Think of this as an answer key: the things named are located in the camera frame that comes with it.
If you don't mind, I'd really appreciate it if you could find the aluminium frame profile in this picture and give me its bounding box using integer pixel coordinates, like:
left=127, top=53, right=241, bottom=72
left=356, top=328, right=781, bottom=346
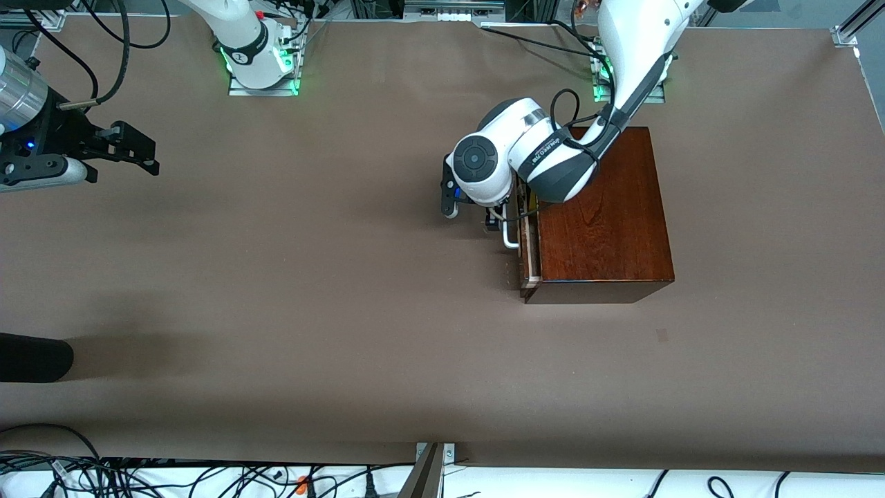
left=830, top=0, right=885, bottom=49
left=0, top=0, right=67, bottom=32

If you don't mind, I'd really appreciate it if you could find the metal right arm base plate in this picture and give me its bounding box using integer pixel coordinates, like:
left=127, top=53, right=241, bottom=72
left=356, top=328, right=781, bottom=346
left=227, top=21, right=302, bottom=98

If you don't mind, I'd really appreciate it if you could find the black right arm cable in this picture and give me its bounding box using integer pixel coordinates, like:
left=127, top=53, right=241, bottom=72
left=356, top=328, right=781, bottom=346
left=59, top=0, right=132, bottom=111

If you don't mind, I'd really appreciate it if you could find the black rounded object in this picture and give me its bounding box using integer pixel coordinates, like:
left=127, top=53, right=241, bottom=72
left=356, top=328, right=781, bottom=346
left=0, top=332, right=75, bottom=383

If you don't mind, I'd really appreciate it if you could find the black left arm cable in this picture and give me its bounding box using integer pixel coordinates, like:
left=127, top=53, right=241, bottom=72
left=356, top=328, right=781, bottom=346
left=496, top=87, right=617, bottom=223

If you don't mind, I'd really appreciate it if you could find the black cable on table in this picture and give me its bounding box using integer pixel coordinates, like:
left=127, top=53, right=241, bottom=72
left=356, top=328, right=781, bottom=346
left=480, top=19, right=602, bottom=62

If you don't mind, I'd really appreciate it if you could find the tangled black cable bundle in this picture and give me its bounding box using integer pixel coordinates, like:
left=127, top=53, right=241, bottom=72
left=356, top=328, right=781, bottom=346
left=0, top=423, right=416, bottom=498

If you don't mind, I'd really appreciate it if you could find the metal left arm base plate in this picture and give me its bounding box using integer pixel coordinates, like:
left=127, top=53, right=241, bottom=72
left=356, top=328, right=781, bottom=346
left=591, top=36, right=667, bottom=104

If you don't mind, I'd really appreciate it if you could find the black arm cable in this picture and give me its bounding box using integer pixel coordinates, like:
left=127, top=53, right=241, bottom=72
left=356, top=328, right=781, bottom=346
left=59, top=0, right=132, bottom=111
left=496, top=87, right=617, bottom=223

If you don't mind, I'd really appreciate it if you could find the aluminium strut bracket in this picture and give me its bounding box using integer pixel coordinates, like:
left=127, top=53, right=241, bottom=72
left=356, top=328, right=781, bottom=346
left=398, top=441, right=457, bottom=498

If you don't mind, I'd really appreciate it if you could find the dark wooden cabinet box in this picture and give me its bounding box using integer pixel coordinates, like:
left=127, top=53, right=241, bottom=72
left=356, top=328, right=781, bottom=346
left=520, top=127, right=676, bottom=305

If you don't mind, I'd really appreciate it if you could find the wooden drawer with white handle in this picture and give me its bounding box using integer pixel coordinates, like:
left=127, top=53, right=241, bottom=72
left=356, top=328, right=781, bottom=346
left=502, top=185, right=541, bottom=288

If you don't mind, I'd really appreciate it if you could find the white power strip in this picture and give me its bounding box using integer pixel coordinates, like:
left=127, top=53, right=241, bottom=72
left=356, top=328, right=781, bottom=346
left=404, top=0, right=506, bottom=22

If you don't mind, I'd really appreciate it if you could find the thin black cable loop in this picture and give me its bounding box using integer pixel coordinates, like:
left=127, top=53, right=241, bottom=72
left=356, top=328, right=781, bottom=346
left=80, top=0, right=171, bottom=49

